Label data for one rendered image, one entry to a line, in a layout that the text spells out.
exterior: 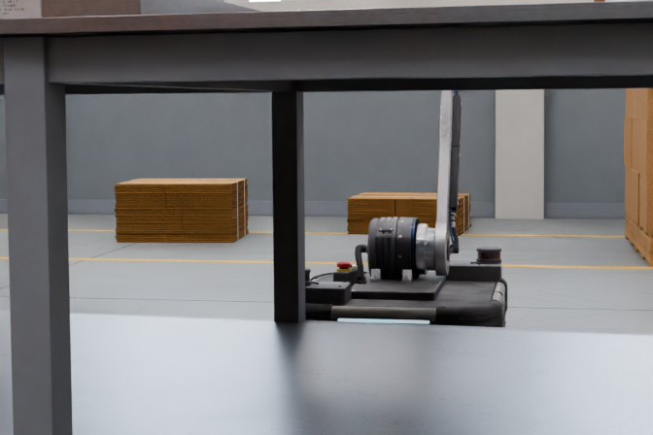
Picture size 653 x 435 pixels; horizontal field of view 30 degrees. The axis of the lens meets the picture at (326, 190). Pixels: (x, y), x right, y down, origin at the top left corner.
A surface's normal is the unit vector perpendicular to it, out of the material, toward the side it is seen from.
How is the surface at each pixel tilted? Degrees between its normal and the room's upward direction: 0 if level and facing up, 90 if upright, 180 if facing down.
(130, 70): 90
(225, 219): 90
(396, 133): 90
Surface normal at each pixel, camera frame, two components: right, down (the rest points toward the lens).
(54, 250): 0.97, 0.01
